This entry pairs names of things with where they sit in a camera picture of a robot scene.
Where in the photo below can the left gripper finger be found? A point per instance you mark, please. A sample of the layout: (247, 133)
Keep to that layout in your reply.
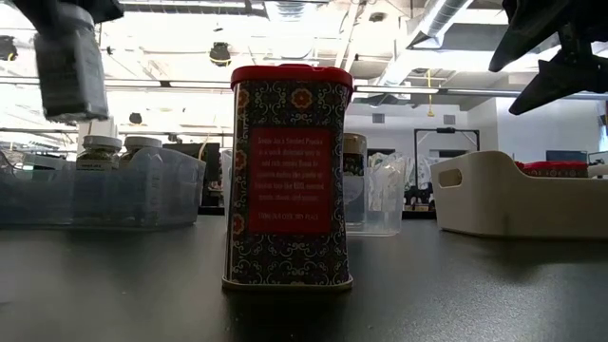
(33, 14)
(108, 9)

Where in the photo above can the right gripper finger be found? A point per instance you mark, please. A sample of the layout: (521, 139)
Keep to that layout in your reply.
(532, 28)
(560, 81)

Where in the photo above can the white-lid glass spice jar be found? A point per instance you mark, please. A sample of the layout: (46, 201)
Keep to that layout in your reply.
(100, 142)
(71, 76)
(142, 141)

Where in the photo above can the red-lid smoked paprika tin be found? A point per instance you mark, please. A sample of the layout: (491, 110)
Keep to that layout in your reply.
(556, 166)
(519, 166)
(287, 180)

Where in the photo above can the tan-lid glass spice jar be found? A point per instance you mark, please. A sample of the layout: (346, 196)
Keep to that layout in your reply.
(355, 142)

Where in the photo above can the dark monitor screen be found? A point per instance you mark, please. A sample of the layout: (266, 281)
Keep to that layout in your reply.
(565, 156)

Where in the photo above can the white plastic bin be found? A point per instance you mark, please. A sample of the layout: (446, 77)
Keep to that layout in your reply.
(499, 204)

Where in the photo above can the smoky clear plastic bin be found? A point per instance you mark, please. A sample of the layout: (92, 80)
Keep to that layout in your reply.
(157, 199)

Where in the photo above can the silver ceiling duct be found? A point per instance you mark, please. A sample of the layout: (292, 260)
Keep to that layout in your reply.
(442, 19)

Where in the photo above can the black frame stand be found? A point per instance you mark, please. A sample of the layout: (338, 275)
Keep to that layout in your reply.
(446, 129)

